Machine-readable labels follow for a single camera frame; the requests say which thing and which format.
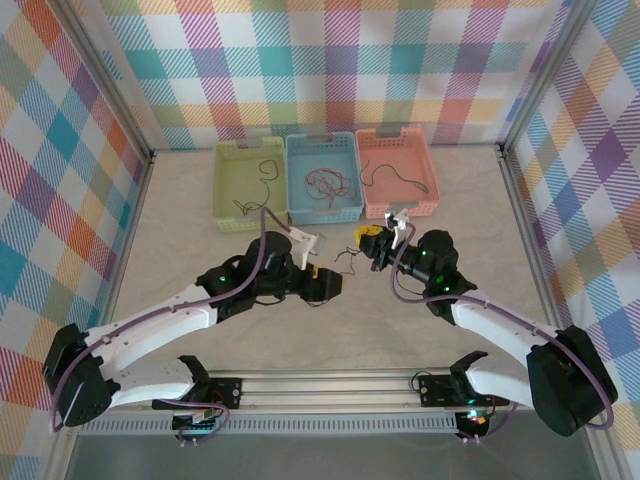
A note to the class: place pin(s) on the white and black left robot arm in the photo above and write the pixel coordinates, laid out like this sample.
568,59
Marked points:
150,320

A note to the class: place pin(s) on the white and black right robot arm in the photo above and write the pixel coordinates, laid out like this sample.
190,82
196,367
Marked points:
500,320

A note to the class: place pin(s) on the pink perforated plastic basket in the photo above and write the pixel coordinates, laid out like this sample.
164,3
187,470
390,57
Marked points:
397,150

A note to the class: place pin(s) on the blue perforated plastic basket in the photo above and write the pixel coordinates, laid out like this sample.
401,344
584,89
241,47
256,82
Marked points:
322,155

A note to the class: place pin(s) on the green perforated plastic basket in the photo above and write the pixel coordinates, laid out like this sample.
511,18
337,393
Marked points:
247,175

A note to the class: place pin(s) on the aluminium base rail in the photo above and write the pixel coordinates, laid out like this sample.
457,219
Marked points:
325,387

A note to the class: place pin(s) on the aluminium table side rail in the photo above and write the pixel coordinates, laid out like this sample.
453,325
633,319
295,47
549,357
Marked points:
529,225
125,250

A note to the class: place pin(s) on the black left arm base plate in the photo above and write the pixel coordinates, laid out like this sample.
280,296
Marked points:
227,392

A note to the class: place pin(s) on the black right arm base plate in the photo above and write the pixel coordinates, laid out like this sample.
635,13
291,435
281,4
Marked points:
432,390

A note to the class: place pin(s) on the aluminium frame post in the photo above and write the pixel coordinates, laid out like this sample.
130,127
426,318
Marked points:
112,85
542,75

